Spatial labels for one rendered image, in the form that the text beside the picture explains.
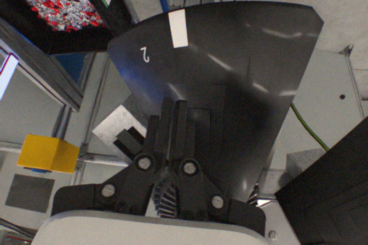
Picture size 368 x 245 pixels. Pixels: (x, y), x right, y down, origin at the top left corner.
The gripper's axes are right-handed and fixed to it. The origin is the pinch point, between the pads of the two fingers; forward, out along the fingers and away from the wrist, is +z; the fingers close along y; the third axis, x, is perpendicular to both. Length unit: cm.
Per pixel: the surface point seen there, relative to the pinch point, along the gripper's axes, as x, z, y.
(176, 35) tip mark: 1.0, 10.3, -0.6
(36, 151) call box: -42, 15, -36
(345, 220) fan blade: -15.8, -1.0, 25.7
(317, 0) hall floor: -25, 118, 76
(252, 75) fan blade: 0.9, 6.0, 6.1
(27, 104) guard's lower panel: -80, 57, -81
